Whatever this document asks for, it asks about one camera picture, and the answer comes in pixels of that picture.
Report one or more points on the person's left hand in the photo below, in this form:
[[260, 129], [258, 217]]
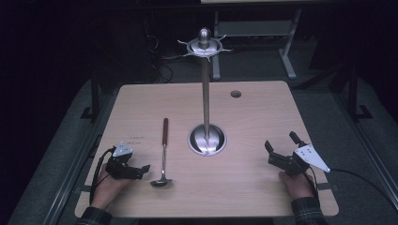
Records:
[[108, 189]]

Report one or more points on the black metal stand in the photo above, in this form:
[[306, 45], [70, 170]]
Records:
[[355, 93], [94, 100]]

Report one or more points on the person's right hand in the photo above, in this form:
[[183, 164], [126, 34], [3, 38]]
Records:
[[295, 186]]

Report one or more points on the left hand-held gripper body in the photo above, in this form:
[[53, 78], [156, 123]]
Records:
[[118, 165]]

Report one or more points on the white metal desk frame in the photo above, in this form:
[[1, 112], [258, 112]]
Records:
[[289, 47]]

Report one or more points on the steel utensil stand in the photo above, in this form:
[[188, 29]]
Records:
[[205, 93]]

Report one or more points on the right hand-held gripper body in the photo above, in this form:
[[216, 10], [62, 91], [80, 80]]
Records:
[[297, 160]]

